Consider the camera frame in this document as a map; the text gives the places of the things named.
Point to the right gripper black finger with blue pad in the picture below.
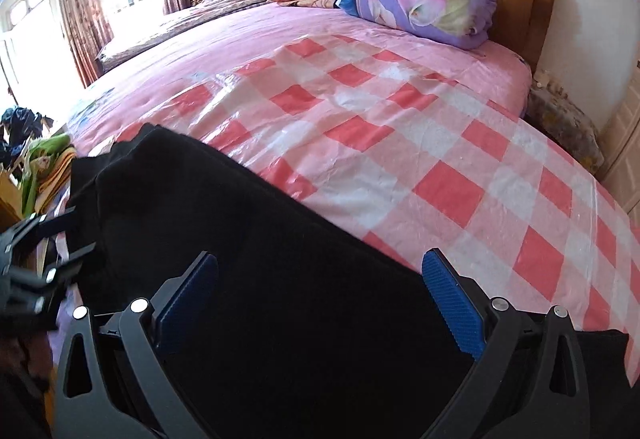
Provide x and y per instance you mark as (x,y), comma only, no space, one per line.
(111,378)
(528,379)

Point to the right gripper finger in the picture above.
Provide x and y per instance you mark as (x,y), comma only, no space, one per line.
(62,272)
(21,239)

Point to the person's left hand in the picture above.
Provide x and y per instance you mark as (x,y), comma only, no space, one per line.
(30,359)

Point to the light wooden wardrobe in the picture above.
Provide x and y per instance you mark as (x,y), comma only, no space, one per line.
(619,143)

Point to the black sweatpants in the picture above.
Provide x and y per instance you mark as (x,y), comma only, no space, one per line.
(307,332)

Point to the floral covered nightstand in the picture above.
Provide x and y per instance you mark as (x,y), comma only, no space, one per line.
(550,110)

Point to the pile of colourful clothes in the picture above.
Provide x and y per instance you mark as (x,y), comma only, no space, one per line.
(39,164)

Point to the purple floral folded quilt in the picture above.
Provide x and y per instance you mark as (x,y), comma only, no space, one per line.
(460,23)

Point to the pink checkered bed sheet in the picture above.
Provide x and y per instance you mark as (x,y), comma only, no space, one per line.
(406,143)

